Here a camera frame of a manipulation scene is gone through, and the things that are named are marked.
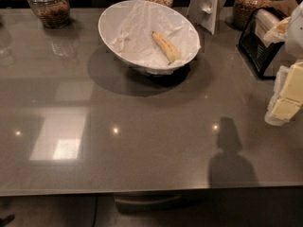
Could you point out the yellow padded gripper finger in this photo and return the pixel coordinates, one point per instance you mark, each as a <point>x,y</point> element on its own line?
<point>293,86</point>
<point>285,109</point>

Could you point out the yellow banana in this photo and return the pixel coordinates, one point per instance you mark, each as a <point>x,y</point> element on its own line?
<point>170,51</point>

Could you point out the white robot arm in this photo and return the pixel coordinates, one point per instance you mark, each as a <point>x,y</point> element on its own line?
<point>290,30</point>

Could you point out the white bowl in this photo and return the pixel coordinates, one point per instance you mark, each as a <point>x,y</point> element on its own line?
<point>113,22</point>

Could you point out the glass jar with cereal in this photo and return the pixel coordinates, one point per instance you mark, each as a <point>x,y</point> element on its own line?
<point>243,9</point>

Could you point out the white angled stand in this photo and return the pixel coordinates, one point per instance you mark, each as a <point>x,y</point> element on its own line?
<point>204,13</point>

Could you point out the white paper liner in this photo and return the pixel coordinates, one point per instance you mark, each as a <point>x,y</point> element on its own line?
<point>139,38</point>

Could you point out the glass jar with granola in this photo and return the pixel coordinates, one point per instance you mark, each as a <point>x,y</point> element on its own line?
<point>51,13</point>

